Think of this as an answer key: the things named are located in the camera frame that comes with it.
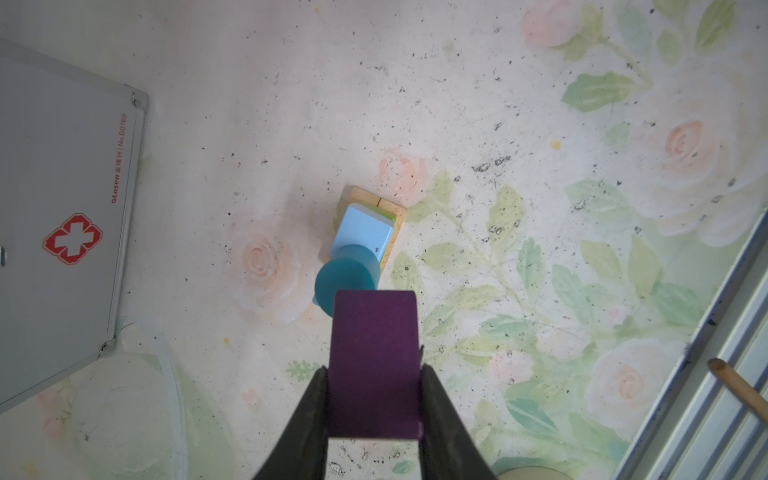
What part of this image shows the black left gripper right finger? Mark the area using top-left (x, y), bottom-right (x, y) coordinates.
top-left (419, 364), bottom-right (497, 480)

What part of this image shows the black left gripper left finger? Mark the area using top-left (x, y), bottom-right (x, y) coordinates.
top-left (253, 367), bottom-right (328, 480)

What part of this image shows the purple wood block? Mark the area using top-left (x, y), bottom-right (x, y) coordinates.
top-left (327, 290), bottom-right (422, 440)

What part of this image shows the teal cylinder block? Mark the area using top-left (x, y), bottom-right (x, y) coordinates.
top-left (314, 245), bottom-right (381, 317)

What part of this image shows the natural wood plank block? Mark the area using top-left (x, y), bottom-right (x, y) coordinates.
top-left (323, 185), bottom-right (408, 270)

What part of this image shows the wooden stick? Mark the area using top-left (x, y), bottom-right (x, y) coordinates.
top-left (707, 358), bottom-right (768, 424)

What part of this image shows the silver first aid case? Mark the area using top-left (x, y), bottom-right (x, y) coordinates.
top-left (1, 41), bottom-right (149, 410)

